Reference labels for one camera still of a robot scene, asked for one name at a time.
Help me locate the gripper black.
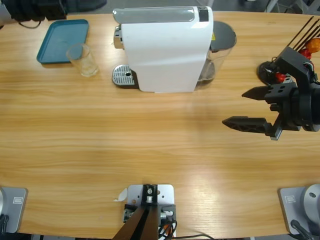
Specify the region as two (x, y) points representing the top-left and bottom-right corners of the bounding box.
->
(221, 83), (320, 142)

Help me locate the white paper scrap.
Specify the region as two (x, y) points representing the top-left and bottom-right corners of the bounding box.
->
(113, 188), (128, 202)

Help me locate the black bag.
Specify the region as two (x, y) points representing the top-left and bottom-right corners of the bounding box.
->
(0, 0), (108, 29)

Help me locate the teal plastic tray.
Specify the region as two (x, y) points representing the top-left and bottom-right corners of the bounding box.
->
(36, 19), (90, 65)

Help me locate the red orange wire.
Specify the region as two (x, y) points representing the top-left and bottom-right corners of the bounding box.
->
(159, 222), (176, 238)

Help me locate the thick black base cable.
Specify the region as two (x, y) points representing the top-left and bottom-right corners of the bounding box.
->
(290, 219), (315, 240)
(0, 213), (10, 232)

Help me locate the thin black cable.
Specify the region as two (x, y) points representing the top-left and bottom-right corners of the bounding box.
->
(157, 219), (214, 240)

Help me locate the black capsule holder with rods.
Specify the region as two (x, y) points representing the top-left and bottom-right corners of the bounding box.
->
(256, 16), (320, 87)

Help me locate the orange coffee capsule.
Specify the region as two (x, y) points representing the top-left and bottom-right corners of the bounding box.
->
(306, 37), (320, 54)

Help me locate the clear drinking glass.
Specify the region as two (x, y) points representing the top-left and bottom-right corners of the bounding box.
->
(65, 42), (100, 78)

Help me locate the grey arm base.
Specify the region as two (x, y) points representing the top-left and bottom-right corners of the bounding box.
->
(0, 186), (29, 234)
(278, 184), (320, 236)

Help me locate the white capsule coffee machine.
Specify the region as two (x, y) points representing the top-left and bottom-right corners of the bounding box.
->
(111, 5), (215, 94)

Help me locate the grey metal chair frame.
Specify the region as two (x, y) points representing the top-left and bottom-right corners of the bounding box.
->
(239, 0), (320, 15)

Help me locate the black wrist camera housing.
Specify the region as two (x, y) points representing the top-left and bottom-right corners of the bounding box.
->
(276, 46), (316, 88)

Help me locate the black post with brackets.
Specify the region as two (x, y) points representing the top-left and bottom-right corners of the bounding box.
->
(111, 184), (177, 240)

